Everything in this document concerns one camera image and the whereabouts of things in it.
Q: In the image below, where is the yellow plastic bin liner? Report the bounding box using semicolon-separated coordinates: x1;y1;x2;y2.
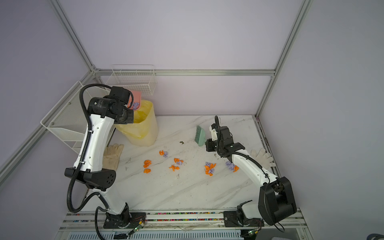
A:
115;100;155;139

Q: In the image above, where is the purple orange scraps right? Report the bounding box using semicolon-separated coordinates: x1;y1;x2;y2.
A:
226;161;239;173

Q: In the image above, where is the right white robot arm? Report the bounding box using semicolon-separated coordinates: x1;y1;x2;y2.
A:
206;123;297;226

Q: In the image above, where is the white mesh upper shelf basket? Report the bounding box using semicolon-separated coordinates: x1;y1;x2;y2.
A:
40;80;110;142

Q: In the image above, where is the orange purple scraps centre left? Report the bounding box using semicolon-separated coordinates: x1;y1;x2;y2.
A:
159;150;185;172

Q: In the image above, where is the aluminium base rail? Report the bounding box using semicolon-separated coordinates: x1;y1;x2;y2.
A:
55;209;313;240

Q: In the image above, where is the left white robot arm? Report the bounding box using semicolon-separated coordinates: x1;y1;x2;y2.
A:
65;84;134;228

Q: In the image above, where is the orange paper scraps far left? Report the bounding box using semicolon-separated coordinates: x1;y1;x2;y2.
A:
143;160;152;174

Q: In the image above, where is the pink dustpan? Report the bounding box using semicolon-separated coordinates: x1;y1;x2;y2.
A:
127;91;142;111

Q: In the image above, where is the green hand brush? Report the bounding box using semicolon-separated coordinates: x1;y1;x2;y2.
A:
195;126;206;147

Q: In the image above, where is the white knit glove right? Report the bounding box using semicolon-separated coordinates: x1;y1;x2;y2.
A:
251;148;277;169

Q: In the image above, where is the white wire wall basket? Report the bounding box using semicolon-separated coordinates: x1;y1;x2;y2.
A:
106;65;157;96

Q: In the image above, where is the white mesh lower shelf basket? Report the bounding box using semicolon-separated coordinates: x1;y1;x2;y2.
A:
70;132;87;154

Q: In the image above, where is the white mesh shelf basket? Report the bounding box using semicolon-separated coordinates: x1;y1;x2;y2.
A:
40;80;110;142
70;132;87;154

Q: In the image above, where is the orange purple scrap pile centre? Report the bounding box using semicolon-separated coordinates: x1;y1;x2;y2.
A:
205;162;216;176

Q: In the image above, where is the beige trash bin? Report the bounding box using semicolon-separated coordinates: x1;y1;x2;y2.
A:
115;100;159;147

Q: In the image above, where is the cream fabric glove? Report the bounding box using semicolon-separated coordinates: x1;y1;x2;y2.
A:
103;144;124;171

